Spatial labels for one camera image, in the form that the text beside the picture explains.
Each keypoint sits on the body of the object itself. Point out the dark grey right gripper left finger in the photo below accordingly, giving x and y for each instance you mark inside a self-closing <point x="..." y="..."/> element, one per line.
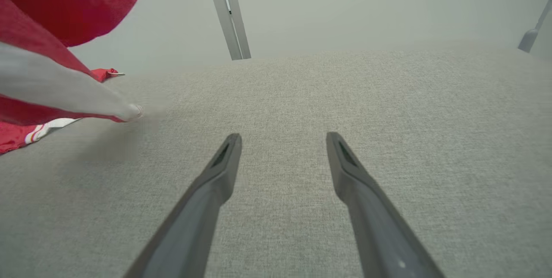
<point x="185" y="235"/>

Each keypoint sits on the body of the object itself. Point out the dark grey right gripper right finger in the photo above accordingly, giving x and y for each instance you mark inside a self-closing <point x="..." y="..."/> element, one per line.
<point x="384" y="243"/>

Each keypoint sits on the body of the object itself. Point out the red Bulls jersey white sleeves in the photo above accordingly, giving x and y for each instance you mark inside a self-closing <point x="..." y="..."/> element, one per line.
<point x="13" y="140"/>

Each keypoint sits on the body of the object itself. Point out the red jersey white trim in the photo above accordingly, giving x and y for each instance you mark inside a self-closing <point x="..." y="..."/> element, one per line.
<point x="64" y="2"/>

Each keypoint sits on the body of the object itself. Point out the grey fabric sofa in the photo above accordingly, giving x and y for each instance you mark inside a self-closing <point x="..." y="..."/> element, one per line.
<point x="276" y="97"/>

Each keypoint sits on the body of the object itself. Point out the grey partition support foot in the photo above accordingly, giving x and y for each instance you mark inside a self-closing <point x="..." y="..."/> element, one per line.
<point x="529" y="39"/>

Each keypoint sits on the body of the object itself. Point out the grey partition post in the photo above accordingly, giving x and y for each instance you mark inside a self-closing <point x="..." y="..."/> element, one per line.
<point x="228" y="19"/>

